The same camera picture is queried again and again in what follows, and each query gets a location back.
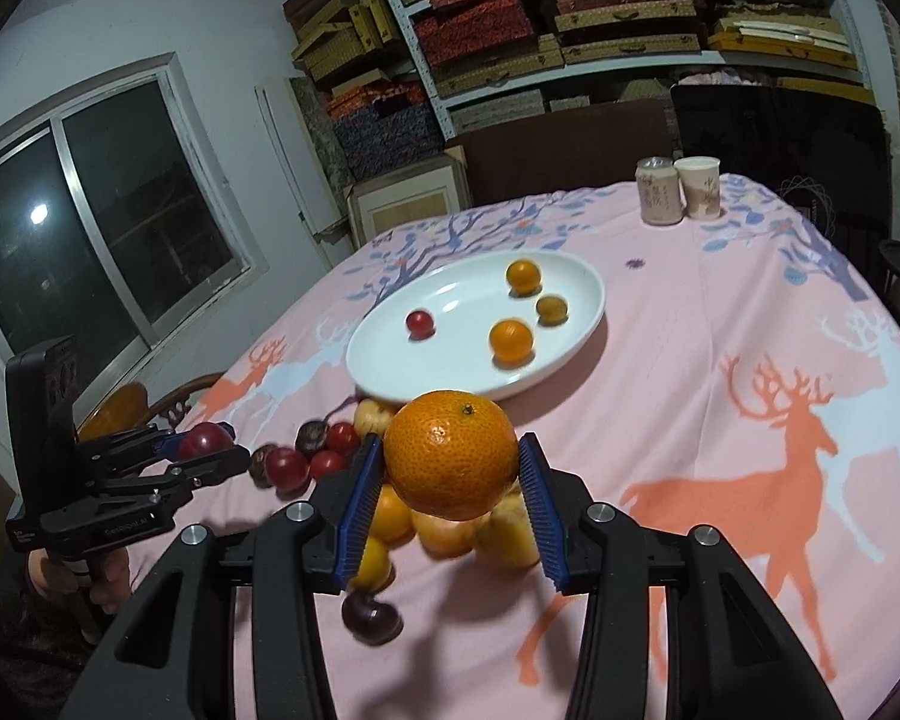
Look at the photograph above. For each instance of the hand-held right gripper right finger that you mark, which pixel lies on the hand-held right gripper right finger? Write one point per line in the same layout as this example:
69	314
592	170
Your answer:
538	517

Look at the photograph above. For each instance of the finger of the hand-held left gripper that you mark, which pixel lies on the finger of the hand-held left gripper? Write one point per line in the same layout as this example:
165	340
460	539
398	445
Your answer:
195	476
131	446

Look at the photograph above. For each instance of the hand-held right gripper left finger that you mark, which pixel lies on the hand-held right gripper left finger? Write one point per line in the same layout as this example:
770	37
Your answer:
360	517

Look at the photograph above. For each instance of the dark purple plum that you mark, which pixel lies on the dark purple plum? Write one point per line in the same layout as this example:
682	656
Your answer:
371	617
259	461
311	435

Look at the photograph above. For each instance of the large mandarin orange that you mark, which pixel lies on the large mandarin orange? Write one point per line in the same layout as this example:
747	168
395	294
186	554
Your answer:
450	454

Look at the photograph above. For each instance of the white oval plate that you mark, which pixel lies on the white oval plate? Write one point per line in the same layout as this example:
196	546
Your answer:
465	292

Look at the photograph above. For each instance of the person's left hand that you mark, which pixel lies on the person's left hand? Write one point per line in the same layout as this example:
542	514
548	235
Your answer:
52	574

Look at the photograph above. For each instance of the pale yellow fruit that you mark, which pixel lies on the pale yellow fruit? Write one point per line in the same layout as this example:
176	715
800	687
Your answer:
373	416
510	536

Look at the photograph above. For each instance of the wooden chair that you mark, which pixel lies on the wooden chair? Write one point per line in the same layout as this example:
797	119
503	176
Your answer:
120	409

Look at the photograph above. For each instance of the small orange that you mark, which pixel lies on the small orange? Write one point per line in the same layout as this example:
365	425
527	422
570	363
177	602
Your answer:
371	564
511	342
524	277

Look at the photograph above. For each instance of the sliding glass window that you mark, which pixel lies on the sliding glass window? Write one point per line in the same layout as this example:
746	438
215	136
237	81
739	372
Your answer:
97	225

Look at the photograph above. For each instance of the pink deer print tablecloth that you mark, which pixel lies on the pink deer print tablecloth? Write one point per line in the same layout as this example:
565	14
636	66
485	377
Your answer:
682	360

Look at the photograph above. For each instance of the cardboard carton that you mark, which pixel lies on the cardboard carton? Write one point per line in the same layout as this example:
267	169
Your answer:
409	199

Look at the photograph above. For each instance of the white narrow panel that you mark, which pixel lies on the white narrow panel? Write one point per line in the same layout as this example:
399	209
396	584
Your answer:
289	157

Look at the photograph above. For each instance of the pink drink can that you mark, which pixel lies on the pink drink can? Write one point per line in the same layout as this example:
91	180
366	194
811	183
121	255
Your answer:
658	191

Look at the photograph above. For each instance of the paper cup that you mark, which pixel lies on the paper cup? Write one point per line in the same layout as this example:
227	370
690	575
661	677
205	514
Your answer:
699	187

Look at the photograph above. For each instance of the brown wooden board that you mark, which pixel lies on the brown wooden board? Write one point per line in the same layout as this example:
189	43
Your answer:
570	146

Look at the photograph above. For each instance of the pile of patterned boxes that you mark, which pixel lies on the pile of patterned boxes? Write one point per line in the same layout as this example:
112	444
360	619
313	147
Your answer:
360	67

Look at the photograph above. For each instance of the black chair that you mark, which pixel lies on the black chair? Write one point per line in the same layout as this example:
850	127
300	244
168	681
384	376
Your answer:
780	142

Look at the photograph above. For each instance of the white metal shelf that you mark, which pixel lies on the white metal shelf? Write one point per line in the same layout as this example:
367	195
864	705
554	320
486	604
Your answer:
622	64

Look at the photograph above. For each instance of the stack of woven gift boxes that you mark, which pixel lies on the stack of woven gift boxes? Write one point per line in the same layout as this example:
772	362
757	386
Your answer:
607	22

